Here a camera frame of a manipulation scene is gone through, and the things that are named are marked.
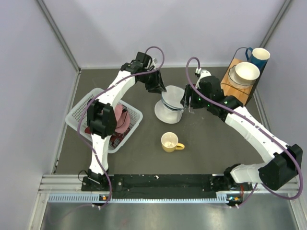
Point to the yellow mug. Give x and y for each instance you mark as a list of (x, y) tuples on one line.
[(170, 143)]

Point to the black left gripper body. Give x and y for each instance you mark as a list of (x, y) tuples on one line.
[(151, 80)]

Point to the dark red bra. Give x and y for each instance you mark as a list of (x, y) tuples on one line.
[(118, 137)]

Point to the blue and white mug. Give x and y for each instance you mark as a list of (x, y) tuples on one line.
[(257, 56)]

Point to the aluminium rail with cable duct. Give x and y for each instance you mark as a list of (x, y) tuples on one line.
[(81, 189)]

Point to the wooden rack with black frame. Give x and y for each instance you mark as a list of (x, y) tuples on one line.
[(243, 93)]

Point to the white bowl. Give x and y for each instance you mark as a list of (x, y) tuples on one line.
[(243, 75)]

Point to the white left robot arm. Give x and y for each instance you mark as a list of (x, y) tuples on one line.
[(101, 118)]

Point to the white plastic basket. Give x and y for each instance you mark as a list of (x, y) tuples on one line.
[(73, 117)]

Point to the pink bra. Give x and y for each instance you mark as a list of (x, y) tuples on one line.
[(122, 118)]

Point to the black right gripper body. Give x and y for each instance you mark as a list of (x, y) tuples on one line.
[(197, 100)]

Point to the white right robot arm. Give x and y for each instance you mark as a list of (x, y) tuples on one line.
[(281, 162)]

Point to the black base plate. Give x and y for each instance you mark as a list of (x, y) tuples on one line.
[(173, 186)]

